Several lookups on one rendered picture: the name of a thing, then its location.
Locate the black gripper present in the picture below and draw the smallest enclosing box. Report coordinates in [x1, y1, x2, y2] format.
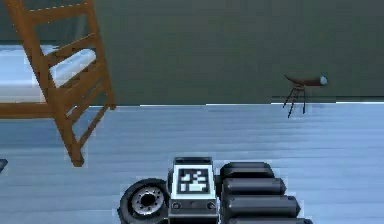
[117, 178, 172, 224]

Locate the brown telescope on tripod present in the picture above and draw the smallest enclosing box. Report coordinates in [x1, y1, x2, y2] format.
[282, 73, 329, 119]

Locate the brown wooden bunk bed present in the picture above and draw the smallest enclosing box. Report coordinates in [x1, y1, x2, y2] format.
[0, 0, 117, 168]

